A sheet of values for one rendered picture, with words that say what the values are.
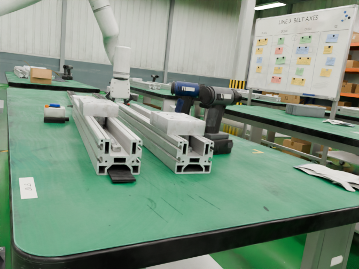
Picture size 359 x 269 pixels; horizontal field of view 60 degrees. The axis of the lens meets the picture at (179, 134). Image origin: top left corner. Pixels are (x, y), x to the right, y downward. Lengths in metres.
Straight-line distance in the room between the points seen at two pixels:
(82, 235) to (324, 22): 3.84
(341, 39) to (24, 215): 3.68
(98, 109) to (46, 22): 11.61
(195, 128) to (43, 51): 11.78
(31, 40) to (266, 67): 9.45
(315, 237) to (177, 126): 0.46
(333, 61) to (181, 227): 3.52
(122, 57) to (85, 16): 11.22
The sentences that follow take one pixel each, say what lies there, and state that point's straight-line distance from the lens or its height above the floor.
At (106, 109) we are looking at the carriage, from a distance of 1.03.
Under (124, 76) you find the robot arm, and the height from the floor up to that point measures 0.99.
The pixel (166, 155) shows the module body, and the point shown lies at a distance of 0.84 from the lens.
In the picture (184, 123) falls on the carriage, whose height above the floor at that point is 0.90.
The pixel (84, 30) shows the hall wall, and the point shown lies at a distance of 12.80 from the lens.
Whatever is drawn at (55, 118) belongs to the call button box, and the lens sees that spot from 1.35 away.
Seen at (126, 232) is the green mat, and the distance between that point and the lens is 0.50.
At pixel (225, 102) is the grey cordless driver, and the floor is 0.95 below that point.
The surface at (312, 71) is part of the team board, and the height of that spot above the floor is 1.25.
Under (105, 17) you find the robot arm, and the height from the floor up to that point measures 1.25.
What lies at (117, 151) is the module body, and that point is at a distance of 0.77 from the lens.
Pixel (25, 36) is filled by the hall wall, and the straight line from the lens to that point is 12.53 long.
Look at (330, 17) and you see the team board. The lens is 4.07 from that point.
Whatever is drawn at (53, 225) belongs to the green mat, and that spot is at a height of 0.78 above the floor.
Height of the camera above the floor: 1.02
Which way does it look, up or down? 10 degrees down
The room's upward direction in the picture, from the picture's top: 7 degrees clockwise
